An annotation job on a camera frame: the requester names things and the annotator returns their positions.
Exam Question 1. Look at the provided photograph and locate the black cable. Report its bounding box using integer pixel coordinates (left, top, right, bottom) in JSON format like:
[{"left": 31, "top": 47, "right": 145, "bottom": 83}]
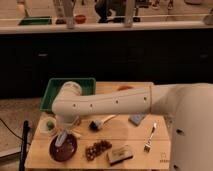
[{"left": 0, "top": 118, "right": 24, "bottom": 141}]

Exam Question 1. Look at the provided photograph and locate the yellow banana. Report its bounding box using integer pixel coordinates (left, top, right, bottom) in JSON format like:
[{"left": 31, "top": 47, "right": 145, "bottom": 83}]
[{"left": 71, "top": 131, "right": 82, "bottom": 139}]

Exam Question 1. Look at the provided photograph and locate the black and tan eraser block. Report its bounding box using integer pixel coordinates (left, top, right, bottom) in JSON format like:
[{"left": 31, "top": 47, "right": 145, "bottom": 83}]
[{"left": 107, "top": 145, "right": 133, "bottom": 166}]

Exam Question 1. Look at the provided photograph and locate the clear container with green item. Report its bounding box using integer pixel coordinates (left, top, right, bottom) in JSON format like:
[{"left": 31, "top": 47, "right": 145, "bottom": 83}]
[{"left": 39, "top": 117, "right": 57, "bottom": 136}]

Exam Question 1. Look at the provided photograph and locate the background green tray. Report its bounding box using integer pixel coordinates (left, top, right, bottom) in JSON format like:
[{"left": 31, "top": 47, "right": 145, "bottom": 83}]
[{"left": 19, "top": 16, "right": 52, "bottom": 26}]

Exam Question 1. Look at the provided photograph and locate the dish brush white handle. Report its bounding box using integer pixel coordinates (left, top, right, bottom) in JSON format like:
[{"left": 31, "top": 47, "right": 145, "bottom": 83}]
[{"left": 89, "top": 115, "right": 114, "bottom": 131}]

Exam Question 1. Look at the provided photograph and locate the green plastic tray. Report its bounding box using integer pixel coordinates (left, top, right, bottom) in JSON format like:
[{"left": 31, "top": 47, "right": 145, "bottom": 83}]
[{"left": 40, "top": 77, "right": 96, "bottom": 114}]

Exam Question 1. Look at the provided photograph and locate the orange bowl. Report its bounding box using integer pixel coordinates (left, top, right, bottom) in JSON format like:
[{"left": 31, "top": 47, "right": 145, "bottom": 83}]
[{"left": 117, "top": 86, "right": 134, "bottom": 91}]

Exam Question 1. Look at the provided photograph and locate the background red bowl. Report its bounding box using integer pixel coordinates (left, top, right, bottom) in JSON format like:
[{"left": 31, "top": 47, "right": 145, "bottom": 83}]
[{"left": 74, "top": 15, "right": 86, "bottom": 24}]

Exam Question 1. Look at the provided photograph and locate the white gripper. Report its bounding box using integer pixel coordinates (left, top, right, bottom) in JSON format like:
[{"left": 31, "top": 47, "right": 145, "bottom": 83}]
[{"left": 56, "top": 115, "right": 80, "bottom": 132}]

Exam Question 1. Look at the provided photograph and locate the black stand post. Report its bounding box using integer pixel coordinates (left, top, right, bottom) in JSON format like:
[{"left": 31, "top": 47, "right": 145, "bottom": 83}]
[{"left": 19, "top": 120, "right": 30, "bottom": 171}]

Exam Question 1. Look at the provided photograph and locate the bunch of dark grapes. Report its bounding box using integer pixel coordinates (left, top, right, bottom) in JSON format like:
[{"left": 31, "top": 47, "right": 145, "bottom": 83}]
[{"left": 85, "top": 140, "right": 112, "bottom": 161}]

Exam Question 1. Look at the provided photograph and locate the silver fork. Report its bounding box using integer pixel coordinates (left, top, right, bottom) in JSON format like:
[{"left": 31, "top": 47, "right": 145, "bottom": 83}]
[{"left": 144, "top": 122, "right": 157, "bottom": 153}]

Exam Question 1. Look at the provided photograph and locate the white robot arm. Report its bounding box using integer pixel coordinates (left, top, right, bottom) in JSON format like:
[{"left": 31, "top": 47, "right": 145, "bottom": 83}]
[{"left": 52, "top": 82, "right": 213, "bottom": 171}]

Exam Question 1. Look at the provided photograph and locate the grey blue towel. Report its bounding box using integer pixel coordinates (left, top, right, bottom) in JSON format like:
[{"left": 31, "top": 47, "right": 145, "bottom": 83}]
[{"left": 55, "top": 130, "right": 67, "bottom": 147}]

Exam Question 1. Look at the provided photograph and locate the purple bowl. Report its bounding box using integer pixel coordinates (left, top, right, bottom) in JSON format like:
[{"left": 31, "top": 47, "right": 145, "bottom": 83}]
[{"left": 49, "top": 134, "right": 77, "bottom": 162}]

